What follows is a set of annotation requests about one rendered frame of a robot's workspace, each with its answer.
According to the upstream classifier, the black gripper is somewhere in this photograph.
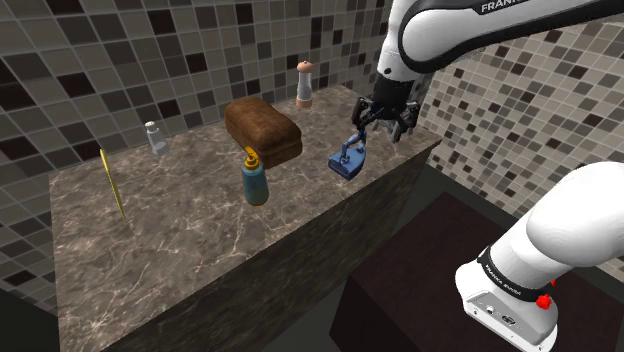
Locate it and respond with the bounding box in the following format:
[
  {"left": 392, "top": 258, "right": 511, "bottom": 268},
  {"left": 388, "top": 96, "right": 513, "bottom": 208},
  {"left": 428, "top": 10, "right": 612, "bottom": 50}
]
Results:
[{"left": 351, "top": 73, "right": 422, "bottom": 144}]

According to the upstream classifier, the blue clothes iron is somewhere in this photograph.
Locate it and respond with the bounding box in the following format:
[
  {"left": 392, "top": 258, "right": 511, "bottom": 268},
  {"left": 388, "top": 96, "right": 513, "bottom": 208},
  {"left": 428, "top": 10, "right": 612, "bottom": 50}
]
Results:
[{"left": 327, "top": 129, "right": 368, "bottom": 182}]

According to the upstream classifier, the tan pepper mill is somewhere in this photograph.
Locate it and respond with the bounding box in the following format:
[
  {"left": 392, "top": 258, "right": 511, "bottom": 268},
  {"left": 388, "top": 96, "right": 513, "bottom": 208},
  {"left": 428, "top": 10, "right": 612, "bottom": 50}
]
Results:
[{"left": 295, "top": 60, "right": 315, "bottom": 109}]

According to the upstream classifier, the brown bread loaf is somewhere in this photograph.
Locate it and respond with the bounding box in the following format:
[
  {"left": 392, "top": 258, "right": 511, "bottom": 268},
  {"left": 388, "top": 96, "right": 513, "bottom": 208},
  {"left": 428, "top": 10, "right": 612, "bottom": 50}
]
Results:
[{"left": 223, "top": 95, "right": 304, "bottom": 170}]

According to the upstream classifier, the blue soap dispenser bottle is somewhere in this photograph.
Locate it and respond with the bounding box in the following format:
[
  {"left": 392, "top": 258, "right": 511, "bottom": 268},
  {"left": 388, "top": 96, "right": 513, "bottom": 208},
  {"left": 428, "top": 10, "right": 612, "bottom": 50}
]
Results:
[{"left": 241, "top": 145, "right": 270, "bottom": 207}]

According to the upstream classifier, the dark robot stand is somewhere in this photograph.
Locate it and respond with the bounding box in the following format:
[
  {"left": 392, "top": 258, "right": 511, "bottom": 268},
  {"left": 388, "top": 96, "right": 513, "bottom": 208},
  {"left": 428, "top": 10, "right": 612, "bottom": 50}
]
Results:
[{"left": 329, "top": 190, "right": 624, "bottom": 352}]

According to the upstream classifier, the grey salt shaker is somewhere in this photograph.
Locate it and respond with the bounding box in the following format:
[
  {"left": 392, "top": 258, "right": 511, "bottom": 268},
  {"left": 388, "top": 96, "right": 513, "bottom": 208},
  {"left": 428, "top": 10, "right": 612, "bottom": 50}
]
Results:
[{"left": 144, "top": 120, "right": 170, "bottom": 157}]

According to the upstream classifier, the thin yellow plate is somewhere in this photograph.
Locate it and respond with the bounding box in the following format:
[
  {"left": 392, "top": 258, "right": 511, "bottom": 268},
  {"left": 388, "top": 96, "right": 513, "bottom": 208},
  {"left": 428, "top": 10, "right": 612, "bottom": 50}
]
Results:
[{"left": 99, "top": 147, "right": 127, "bottom": 220}]

